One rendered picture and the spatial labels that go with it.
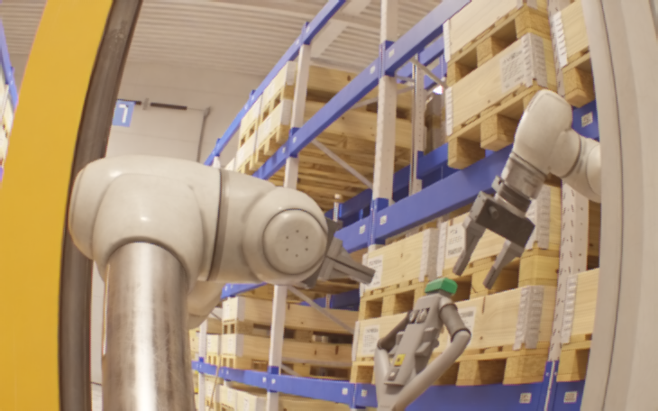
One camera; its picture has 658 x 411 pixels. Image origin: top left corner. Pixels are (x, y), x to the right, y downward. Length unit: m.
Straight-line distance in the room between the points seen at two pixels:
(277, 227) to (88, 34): 0.50
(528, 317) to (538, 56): 0.91
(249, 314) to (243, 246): 6.03
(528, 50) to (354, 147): 3.91
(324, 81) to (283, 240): 5.66
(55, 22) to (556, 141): 0.93
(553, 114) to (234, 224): 0.71
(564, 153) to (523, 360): 1.14
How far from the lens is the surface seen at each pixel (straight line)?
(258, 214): 0.86
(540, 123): 1.39
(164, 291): 0.77
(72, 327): 1.09
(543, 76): 2.64
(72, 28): 1.19
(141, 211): 0.83
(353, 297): 7.40
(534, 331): 2.45
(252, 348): 6.90
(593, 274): 2.13
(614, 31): 0.50
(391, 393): 1.55
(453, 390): 2.99
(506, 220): 1.43
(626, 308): 0.45
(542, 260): 2.48
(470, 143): 3.19
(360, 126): 6.47
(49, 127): 1.13
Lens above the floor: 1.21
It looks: 13 degrees up
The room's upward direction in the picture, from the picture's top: 5 degrees clockwise
